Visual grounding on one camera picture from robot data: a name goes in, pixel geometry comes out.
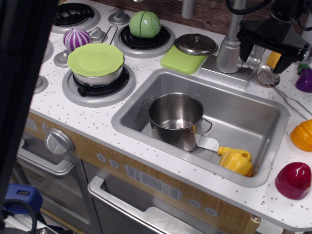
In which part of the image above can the silver toy faucet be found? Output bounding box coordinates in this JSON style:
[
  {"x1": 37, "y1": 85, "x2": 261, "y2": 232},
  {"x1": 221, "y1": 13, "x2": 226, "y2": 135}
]
[{"x1": 199, "y1": 14, "x2": 261, "y2": 89}]

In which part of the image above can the steel pot lid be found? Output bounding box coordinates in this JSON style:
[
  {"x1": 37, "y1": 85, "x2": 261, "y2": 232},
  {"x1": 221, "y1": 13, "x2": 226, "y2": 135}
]
[{"x1": 175, "y1": 33, "x2": 218, "y2": 56}]

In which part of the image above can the green plastic cutting board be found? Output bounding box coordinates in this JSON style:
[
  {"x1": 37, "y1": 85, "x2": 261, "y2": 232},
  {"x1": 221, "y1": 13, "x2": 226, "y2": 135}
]
[{"x1": 160, "y1": 45, "x2": 208, "y2": 75}]

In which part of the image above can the grey oven door handle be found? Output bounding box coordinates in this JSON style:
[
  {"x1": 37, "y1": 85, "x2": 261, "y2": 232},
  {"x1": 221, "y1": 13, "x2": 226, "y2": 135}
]
[{"x1": 17, "y1": 139, "x2": 74, "y2": 179}]

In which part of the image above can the stainless steel pot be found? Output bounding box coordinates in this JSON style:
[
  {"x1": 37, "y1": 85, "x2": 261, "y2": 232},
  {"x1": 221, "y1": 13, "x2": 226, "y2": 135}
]
[{"x1": 142, "y1": 93, "x2": 213, "y2": 152}]

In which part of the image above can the yellow toy corn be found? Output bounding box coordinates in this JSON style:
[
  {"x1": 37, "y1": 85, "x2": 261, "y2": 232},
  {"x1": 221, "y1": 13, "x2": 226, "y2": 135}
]
[{"x1": 266, "y1": 51, "x2": 281, "y2": 68}]

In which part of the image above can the silver dishwasher door handle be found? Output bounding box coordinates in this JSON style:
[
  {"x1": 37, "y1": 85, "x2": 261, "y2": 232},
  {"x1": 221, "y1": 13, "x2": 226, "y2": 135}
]
[{"x1": 88, "y1": 175, "x2": 205, "y2": 234}]

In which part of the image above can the metal slotted skimmer spoon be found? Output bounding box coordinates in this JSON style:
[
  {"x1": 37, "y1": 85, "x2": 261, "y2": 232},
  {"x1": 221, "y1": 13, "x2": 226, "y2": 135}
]
[{"x1": 254, "y1": 66, "x2": 312, "y2": 120}]

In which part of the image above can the black coiled cable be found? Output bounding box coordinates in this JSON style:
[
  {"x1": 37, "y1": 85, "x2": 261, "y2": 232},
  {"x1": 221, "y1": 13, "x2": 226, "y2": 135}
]
[{"x1": 1, "y1": 199, "x2": 38, "y2": 234}]

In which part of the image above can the yellow handled white spatula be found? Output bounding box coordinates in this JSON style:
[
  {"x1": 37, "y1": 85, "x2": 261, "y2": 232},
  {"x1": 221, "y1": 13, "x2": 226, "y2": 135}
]
[{"x1": 190, "y1": 131, "x2": 252, "y2": 161}]

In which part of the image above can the black camera stand frame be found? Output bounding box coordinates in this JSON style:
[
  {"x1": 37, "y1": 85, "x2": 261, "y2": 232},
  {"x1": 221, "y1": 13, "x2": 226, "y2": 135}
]
[{"x1": 0, "y1": 0, "x2": 59, "y2": 220}]

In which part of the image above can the grey rear post right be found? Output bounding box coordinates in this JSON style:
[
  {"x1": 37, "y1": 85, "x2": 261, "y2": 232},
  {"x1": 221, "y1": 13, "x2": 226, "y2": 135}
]
[{"x1": 295, "y1": 12, "x2": 312, "y2": 65}]

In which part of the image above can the green toy cabbage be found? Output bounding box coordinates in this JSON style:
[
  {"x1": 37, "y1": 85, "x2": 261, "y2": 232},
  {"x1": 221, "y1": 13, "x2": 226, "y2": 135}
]
[{"x1": 129, "y1": 11, "x2": 161, "y2": 39}]

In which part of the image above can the grey stove knob rear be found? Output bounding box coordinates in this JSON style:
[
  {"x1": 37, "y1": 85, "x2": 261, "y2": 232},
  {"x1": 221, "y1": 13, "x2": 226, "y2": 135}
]
[{"x1": 108, "y1": 9, "x2": 130, "y2": 25}]

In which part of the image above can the yellow toy bell pepper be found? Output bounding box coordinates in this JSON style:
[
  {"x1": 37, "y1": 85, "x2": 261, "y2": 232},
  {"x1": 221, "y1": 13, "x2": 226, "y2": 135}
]
[{"x1": 219, "y1": 152, "x2": 253, "y2": 177}]

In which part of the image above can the purple striped toy onion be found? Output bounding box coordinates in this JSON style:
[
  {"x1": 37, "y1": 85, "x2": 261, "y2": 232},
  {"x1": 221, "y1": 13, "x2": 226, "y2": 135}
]
[{"x1": 63, "y1": 26, "x2": 91, "y2": 51}]

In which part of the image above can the red toy bell pepper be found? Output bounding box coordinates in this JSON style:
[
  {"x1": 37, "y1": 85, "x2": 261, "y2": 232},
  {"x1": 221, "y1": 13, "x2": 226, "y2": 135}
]
[{"x1": 275, "y1": 162, "x2": 312, "y2": 200}]

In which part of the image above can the stove burner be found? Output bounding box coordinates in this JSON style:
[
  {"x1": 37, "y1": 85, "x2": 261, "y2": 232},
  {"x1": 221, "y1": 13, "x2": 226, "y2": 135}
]
[
  {"x1": 51, "y1": 2, "x2": 100, "y2": 35},
  {"x1": 62, "y1": 65, "x2": 136, "y2": 108},
  {"x1": 114, "y1": 25, "x2": 176, "y2": 59}
]

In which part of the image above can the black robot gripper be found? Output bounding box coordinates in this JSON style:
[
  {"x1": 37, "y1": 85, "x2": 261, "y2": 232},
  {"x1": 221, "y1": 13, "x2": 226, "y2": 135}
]
[{"x1": 237, "y1": 0, "x2": 311, "y2": 74}]

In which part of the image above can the silver oven dial knob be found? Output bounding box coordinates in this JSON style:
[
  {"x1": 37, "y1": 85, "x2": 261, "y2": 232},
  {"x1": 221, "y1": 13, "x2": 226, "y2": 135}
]
[{"x1": 44, "y1": 128, "x2": 75, "y2": 156}]

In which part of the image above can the grey rear post left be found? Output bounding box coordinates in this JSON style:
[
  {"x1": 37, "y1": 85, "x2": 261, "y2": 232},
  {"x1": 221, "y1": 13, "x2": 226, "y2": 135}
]
[{"x1": 181, "y1": 0, "x2": 195, "y2": 19}]

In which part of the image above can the front right stove burner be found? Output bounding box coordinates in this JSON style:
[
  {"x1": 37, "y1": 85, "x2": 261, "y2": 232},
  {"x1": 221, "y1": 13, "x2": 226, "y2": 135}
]
[{"x1": 62, "y1": 65, "x2": 136, "y2": 108}]

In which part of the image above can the grey stove knob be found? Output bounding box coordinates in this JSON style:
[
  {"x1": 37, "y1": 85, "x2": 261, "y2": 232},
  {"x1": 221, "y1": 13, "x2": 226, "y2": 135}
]
[
  {"x1": 54, "y1": 49, "x2": 70, "y2": 68},
  {"x1": 88, "y1": 27, "x2": 108, "y2": 43},
  {"x1": 108, "y1": 9, "x2": 130, "y2": 25}
]

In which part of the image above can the rear right stove burner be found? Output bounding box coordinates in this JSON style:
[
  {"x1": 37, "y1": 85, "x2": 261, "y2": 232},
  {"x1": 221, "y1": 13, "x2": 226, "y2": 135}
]
[{"x1": 114, "y1": 25, "x2": 176, "y2": 59}]

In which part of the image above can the blue plastic clamp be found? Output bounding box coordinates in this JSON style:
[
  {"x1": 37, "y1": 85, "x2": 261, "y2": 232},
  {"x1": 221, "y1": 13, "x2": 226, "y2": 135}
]
[{"x1": 3, "y1": 183, "x2": 43, "y2": 214}]

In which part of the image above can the green plastic plate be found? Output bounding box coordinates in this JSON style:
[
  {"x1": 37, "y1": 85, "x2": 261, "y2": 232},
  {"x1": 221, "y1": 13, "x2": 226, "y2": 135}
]
[{"x1": 67, "y1": 43, "x2": 124, "y2": 77}]

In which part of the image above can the grey stove knob left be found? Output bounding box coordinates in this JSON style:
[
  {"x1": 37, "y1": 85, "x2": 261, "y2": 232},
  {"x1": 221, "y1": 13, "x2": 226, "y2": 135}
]
[{"x1": 54, "y1": 49, "x2": 70, "y2": 68}]

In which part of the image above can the orange toy bell pepper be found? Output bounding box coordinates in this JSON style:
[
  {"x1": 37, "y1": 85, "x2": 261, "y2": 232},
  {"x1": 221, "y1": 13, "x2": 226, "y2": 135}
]
[{"x1": 290, "y1": 119, "x2": 312, "y2": 152}]

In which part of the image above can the silver faucet lever handle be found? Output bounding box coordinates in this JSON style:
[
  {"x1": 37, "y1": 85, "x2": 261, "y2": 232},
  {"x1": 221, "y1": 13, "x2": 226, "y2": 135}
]
[{"x1": 253, "y1": 45, "x2": 266, "y2": 61}]

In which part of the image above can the grey toy sink basin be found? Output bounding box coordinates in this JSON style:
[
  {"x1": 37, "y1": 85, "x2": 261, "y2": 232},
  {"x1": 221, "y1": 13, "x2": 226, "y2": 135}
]
[{"x1": 112, "y1": 69, "x2": 290, "y2": 187}]

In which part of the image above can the grey post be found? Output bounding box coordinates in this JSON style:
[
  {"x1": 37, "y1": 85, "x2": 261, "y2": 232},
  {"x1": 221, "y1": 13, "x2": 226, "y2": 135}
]
[
  {"x1": 295, "y1": 12, "x2": 312, "y2": 65},
  {"x1": 181, "y1": 0, "x2": 195, "y2": 19}
]

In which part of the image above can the purple toy eggplant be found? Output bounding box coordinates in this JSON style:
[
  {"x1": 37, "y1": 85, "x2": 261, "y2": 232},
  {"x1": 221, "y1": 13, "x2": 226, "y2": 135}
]
[{"x1": 295, "y1": 63, "x2": 312, "y2": 93}]

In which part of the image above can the metal wire utensil handle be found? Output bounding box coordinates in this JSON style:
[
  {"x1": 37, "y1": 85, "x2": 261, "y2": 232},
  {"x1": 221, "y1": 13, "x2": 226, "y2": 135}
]
[{"x1": 101, "y1": 25, "x2": 118, "y2": 45}]

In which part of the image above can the grey stove knob middle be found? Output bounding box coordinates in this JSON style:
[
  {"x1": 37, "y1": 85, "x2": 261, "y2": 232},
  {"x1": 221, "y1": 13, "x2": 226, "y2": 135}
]
[{"x1": 88, "y1": 27, "x2": 108, "y2": 43}]

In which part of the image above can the rear left stove burner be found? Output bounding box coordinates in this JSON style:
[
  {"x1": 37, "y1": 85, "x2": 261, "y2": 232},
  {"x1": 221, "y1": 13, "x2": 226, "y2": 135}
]
[{"x1": 51, "y1": 2, "x2": 100, "y2": 35}]

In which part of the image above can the steel bowl on burner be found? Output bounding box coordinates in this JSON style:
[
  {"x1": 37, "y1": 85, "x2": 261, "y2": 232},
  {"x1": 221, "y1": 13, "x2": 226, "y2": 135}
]
[{"x1": 72, "y1": 65, "x2": 123, "y2": 87}]

